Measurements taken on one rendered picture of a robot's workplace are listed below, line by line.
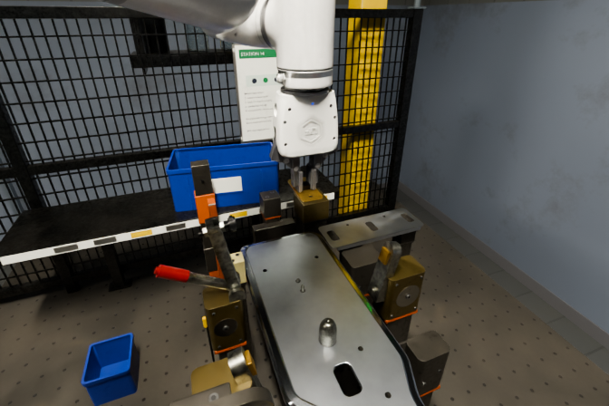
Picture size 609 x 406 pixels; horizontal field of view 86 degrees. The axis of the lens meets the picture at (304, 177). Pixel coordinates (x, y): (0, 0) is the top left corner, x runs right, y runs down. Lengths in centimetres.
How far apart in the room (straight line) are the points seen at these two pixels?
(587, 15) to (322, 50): 180
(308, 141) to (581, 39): 181
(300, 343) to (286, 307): 8
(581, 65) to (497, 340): 145
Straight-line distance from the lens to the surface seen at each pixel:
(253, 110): 108
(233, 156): 108
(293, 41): 47
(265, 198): 90
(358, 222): 95
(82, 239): 99
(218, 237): 57
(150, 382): 104
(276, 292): 74
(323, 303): 72
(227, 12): 36
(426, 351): 70
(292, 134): 50
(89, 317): 127
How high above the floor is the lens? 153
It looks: 26 degrees down
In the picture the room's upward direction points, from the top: straight up
